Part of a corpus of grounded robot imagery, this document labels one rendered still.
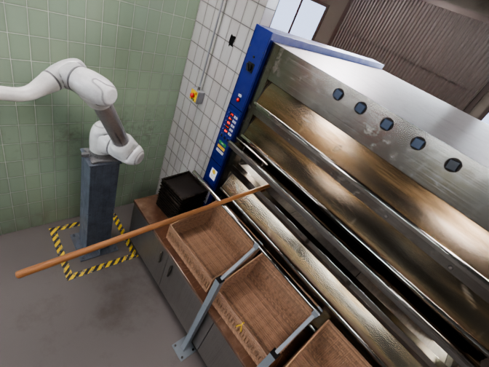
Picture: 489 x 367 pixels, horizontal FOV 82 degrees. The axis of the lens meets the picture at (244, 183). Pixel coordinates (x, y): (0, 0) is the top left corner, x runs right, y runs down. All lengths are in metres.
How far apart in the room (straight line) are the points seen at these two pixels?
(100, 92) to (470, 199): 1.74
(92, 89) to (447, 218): 1.77
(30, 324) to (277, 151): 2.10
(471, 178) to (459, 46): 3.65
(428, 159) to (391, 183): 0.21
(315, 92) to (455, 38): 3.51
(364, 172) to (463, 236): 0.51
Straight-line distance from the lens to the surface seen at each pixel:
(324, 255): 1.92
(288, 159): 1.88
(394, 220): 1.66
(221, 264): 2.28
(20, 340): 2.61
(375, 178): 1.63
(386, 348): 2.05
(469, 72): 4.98
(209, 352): 2.32
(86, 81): 1.58
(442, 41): 5.12
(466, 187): 1.55
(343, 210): 1.75
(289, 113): 1.85
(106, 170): 2.27
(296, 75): 1.84
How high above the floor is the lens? 2.35
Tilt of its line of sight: 34 degrees down
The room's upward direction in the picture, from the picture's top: 25 degrees clockwise
